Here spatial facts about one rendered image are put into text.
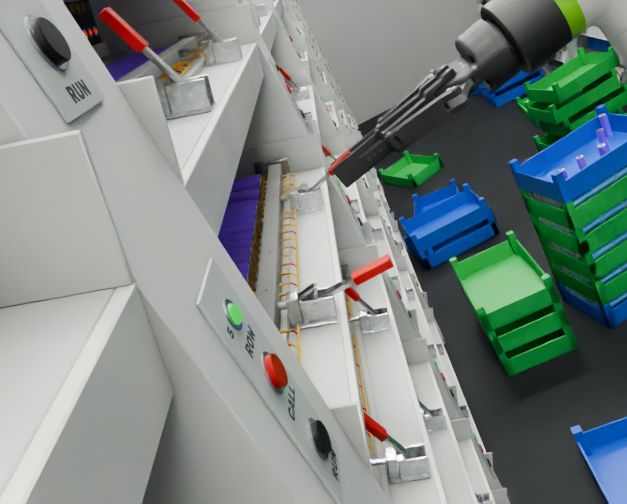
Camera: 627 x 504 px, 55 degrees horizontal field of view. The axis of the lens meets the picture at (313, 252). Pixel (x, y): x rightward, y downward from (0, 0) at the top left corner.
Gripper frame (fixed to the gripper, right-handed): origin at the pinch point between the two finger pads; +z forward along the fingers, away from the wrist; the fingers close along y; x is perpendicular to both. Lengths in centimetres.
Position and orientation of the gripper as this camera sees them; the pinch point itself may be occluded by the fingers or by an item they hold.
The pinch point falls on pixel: (360, 158)
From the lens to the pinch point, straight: 74.8
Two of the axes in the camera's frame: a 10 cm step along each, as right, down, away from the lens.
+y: -0.3, -4.2, 9.1
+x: -6.5, -6.8, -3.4
